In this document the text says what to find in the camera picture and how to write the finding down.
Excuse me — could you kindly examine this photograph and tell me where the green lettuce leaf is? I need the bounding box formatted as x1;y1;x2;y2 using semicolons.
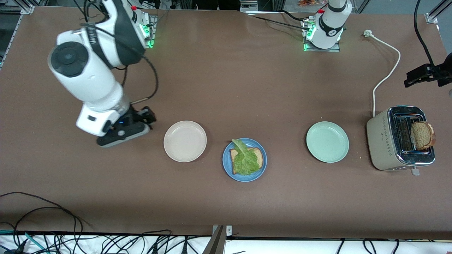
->
231;139;261;176

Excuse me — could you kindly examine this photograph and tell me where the brown bread slice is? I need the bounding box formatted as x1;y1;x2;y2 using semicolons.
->
230;147;264;174
411;122;436;150

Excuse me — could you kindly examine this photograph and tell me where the beige round plate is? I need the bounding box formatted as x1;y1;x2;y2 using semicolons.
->
163;121;207;163

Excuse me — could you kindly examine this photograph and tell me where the mint green round plate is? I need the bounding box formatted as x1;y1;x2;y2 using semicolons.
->
306;121;350;163

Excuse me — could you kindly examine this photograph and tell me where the blue round plate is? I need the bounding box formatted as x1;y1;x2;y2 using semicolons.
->
222;138;268;182

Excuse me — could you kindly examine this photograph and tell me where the beige and chrome toaster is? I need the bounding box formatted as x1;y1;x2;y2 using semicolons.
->
366;106;435;176

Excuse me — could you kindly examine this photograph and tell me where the brown table cover sheet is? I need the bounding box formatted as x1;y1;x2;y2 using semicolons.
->
0;6;452;241

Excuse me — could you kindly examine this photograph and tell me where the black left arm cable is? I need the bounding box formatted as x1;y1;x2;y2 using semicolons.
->
414;0;442;76

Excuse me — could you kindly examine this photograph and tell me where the white toaster power cable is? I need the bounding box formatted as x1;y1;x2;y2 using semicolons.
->
364;30;402;117

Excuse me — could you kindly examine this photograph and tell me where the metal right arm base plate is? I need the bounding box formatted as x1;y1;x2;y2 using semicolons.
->
143;15;158;48

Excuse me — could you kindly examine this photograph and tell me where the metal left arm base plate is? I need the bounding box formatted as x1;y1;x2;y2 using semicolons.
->
301;19;340;52

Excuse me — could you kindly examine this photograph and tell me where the black floor cable loop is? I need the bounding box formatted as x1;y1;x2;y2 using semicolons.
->
13;207;84;247
0;192;83;247

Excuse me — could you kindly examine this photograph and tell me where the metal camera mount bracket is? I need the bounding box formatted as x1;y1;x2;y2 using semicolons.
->
203;225;233;254

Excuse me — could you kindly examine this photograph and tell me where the black base supply cable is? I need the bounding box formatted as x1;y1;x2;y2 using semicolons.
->
251;10;311;30

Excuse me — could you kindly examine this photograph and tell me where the aluminium table frame rail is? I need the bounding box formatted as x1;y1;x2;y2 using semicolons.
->
0;4;35;69

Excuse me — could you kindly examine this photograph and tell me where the teal cable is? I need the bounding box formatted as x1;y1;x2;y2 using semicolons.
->
24;232;48;253

